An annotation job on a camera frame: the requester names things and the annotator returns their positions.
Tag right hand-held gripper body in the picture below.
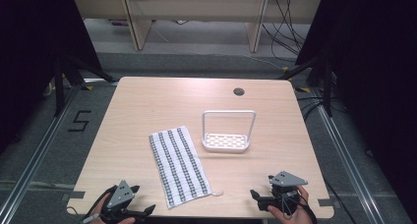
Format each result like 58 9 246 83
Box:
258 170 309 216

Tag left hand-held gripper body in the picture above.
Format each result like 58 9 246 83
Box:
98 179 148 224

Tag white grey striped cloth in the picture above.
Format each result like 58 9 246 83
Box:
149 125 224 209

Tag white rack with handle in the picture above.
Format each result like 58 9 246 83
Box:
201 110 257 153

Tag person's left hand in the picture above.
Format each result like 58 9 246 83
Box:
88 194 137 224

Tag person's right hand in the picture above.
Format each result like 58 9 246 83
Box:
267 185 314 224

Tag black metal stand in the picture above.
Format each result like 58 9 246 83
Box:
278 52 336 118
53 54 116 118

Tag dark curtain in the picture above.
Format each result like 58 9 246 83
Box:
294 0 417 217
0 0 103 154

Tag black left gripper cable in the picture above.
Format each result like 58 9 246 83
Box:
79 184 118 224

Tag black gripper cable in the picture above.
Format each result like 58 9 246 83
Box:
79 184 118 224
279 188 319 224

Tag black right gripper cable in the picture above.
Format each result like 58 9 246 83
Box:
279 188 319 224

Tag silver cable plug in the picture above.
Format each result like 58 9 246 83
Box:
82 213 100 224

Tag black floor cable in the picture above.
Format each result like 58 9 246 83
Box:
322 176 349 220

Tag aluminium floor rail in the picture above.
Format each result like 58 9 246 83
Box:
309 85 386 224
0 81 116 224

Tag black hanging cables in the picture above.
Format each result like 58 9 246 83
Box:
261 0 311 61

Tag light wooden desk frame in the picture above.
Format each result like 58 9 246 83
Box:
71 0 323 53

